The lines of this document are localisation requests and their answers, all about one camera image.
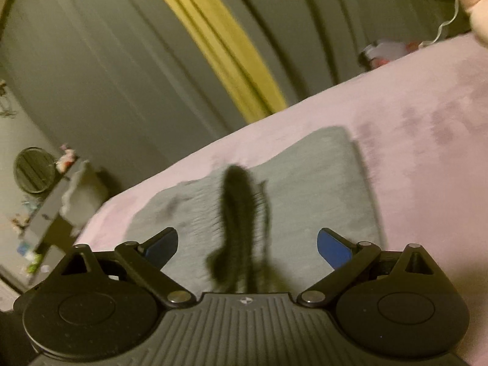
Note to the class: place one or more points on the grey curtain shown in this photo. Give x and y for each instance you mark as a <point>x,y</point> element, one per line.
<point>95,64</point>
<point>324,11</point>

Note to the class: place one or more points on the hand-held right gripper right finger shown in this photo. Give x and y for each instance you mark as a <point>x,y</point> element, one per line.
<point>332,242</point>

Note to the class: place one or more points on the yellow curtain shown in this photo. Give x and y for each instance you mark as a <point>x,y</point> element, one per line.
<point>221,34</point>

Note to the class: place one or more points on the pale grey cloth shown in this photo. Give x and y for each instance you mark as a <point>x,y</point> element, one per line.
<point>85,194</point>

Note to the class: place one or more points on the small pale bedside item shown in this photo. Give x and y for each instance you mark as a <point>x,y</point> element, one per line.
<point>385,53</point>

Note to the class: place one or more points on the pink plush toy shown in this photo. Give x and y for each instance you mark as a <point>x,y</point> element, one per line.
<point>476,0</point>

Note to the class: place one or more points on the pink bed blanket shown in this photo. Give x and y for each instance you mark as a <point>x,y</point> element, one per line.
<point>419,122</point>

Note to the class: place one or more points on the round dark mirror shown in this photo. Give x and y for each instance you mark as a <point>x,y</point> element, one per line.
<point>34,169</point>

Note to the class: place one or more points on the dark desk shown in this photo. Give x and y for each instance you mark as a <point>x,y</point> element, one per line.
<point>53,217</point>

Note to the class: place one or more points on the small pink red toy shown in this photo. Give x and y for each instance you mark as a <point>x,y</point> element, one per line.
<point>65,160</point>

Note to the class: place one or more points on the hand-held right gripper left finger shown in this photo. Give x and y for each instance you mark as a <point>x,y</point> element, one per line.
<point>163,241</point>

